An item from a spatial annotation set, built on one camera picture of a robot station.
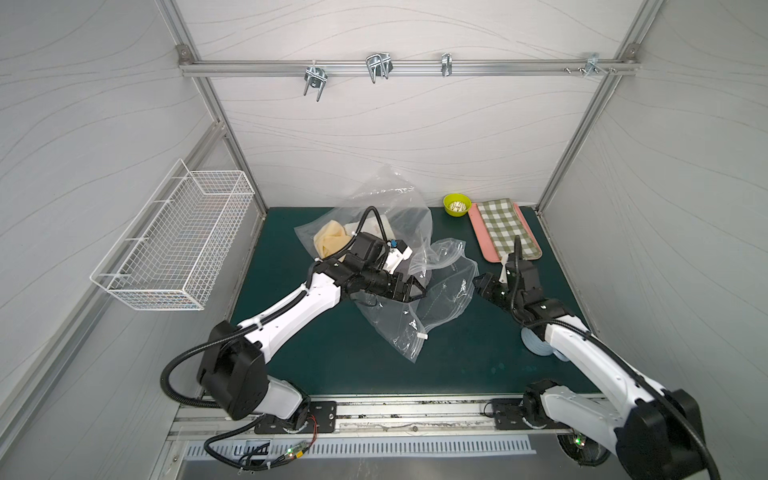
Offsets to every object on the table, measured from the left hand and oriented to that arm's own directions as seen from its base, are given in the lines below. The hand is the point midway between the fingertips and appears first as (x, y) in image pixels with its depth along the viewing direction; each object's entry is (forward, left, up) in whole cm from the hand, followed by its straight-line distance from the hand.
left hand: (415, 293), depth 74 cm
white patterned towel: (+36, +14, -15) cm, 41 cm away
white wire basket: (+2, +57, +11) cm, 58 cm away
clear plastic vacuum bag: (+6, -7, +4) cm, 10 cm away
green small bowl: (+50, -19, -16) cm, 56 cm away
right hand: (+8, -19, -6) cm, 22 cm away
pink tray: (+35, -28, -20) cm, 49 cm away
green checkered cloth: (+42, -37, -19) cm, 60 cm away
